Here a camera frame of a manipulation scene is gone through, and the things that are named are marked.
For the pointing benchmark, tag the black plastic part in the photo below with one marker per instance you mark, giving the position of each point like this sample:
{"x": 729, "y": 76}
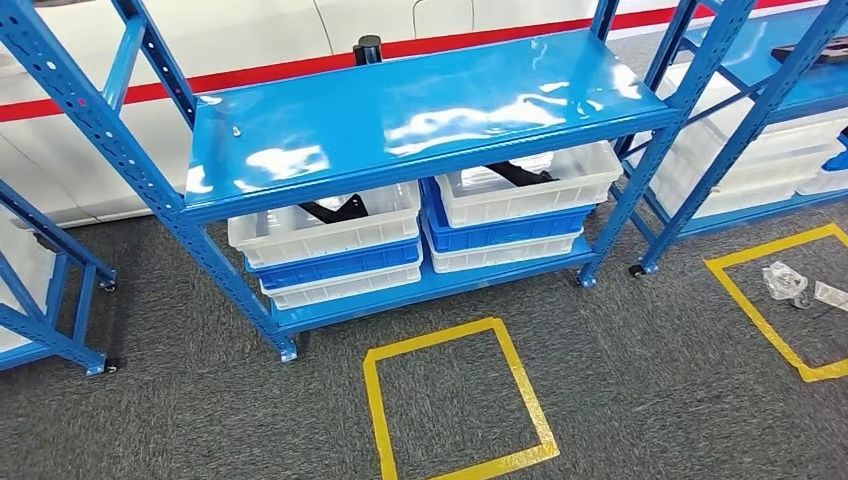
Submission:
{"x": 338, "y": 210}
{"x": 523, "y": 175}

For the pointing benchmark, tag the blue metal shelf rack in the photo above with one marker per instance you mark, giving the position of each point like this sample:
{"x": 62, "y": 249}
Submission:
{"x": 430, "y": 112}
{"x": 46, "y": 338}
{"x": 758, "y": 69}

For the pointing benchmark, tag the yellow floor tape square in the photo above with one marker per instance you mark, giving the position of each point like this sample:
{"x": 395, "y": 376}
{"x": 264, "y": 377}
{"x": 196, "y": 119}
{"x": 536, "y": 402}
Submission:
{"x": 430, "y": 342}
{"x": 757, "y": 318}

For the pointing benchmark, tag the clear plastic wrap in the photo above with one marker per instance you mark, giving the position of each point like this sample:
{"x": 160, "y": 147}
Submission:
{"x": 785, "y": 281}

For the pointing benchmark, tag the small clear plastic bag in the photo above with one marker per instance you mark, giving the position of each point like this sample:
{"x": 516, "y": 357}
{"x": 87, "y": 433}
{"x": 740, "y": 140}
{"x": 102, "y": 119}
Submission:
{"x": 831, "y": 295}

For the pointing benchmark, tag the black cylindrical post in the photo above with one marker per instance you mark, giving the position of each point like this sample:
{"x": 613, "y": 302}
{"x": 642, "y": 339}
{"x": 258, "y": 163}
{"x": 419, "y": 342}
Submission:
{"x": 368, "y": 50}

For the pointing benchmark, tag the black plastic bracket panel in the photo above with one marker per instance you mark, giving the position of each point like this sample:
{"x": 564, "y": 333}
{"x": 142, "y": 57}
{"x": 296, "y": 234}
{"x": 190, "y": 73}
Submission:
{"x": 835, "y": 53}

